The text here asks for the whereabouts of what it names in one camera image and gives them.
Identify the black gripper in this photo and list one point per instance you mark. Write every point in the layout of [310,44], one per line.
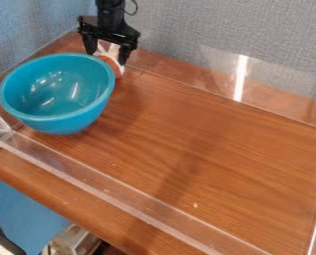
[108,26]

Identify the white and brown toy mushroom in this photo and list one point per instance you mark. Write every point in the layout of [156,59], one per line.
[111,56]

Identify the blue plastic bowl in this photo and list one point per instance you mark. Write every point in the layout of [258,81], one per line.
[57,94]

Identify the white power strip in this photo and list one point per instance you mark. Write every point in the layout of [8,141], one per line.
[73,241]

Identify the clear acrylic barrier wall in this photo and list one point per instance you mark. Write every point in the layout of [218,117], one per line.
[196,167]

